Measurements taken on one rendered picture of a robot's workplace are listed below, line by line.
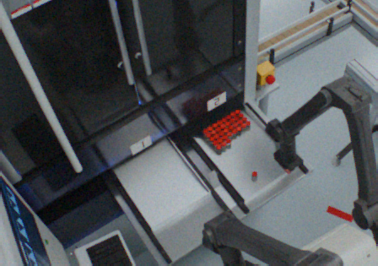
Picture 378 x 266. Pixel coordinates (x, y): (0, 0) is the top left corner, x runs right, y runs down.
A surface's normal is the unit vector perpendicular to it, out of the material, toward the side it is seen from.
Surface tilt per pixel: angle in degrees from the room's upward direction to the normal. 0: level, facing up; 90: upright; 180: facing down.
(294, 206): 0
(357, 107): 55
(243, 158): 0
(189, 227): 0
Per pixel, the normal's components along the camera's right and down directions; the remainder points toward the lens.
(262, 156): 0.00, -0.54
